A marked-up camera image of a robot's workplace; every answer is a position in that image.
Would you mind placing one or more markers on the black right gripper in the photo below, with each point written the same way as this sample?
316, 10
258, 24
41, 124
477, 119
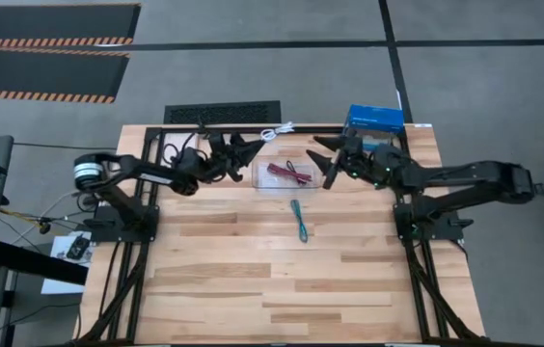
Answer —
359, 166

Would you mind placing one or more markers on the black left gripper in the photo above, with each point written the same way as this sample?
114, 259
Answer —
204, 164

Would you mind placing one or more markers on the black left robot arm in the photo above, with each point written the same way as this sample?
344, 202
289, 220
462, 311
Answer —
132, 166

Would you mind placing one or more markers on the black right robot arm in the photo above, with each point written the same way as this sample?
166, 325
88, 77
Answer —
470, 176

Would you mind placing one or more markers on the clear plastic container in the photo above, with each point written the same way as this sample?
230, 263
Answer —
260, 180

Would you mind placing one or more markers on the black floor vent grate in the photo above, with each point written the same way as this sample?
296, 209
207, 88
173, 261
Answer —
221, 113

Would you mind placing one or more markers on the blue DualShock controller box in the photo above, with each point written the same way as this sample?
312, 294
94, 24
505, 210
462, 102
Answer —
373, 118

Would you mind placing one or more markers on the black handheld controller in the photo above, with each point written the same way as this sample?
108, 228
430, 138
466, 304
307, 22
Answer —
78, 247

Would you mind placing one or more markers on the black hazard-striped floor mat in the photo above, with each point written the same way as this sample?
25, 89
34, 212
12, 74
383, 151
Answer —
45, 72

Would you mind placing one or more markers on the white paper sheet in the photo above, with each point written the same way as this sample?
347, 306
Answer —
62, 282

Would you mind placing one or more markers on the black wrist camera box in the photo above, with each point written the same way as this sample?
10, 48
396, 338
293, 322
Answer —
216, 144
355, 144

